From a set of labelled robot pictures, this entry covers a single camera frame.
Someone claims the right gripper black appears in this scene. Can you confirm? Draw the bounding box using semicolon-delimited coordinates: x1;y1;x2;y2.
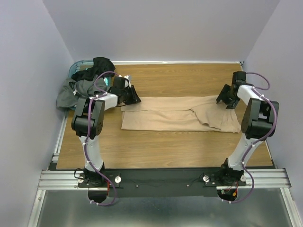
215;84;239;110

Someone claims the beige t shirt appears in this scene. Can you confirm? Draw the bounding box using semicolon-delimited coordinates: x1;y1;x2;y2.
121;96;241;133

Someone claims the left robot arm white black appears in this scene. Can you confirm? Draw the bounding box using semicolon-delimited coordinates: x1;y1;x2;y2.
71;75;141;187

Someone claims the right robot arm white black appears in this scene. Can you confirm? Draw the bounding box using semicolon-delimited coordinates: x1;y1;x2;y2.
215;71;280;185

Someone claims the black t shirt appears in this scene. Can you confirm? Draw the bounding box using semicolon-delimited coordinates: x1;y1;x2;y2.
71;57;116;82

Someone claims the grey t shirt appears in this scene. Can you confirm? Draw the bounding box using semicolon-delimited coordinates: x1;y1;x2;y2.
56;76;107;108

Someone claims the teal plastic basket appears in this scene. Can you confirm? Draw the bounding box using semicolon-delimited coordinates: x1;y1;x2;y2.
68;59;112;112

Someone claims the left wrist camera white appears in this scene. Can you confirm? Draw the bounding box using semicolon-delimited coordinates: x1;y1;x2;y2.
118;75;131;88

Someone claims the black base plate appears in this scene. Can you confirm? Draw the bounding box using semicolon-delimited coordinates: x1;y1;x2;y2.
87;167;240;199

